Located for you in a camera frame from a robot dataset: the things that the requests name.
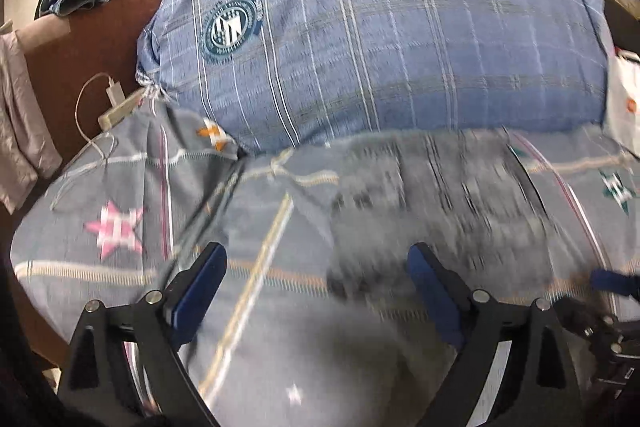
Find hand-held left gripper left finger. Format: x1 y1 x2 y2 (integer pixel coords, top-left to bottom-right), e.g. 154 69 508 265
57 242 228 427

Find pale pink cloth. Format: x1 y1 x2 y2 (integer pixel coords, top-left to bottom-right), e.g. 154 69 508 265
0 29 63 215

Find brown headboard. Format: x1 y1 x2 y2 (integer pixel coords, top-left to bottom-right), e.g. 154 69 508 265
0 0 166 370

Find white power strip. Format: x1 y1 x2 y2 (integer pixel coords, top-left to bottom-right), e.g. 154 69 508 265
97 88 149 130

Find white cloth with orange dot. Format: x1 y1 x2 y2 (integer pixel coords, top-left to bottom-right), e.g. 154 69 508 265
602 47 640 142

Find white charger cable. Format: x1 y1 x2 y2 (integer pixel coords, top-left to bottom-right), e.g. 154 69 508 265
50 72 120 212

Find white charger plug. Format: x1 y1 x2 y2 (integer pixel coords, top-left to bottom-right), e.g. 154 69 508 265
104 77 125 108

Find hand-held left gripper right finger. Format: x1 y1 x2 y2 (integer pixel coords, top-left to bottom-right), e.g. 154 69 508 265
407 242 587 427

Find blue plaid pillow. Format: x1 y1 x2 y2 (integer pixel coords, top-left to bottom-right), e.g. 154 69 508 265
135 0 613 155

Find grey star print bed sheet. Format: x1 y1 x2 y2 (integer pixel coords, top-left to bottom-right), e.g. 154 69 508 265
10 99 640 427

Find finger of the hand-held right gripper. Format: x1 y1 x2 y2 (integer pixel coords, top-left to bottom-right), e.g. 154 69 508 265
589 268 640 299

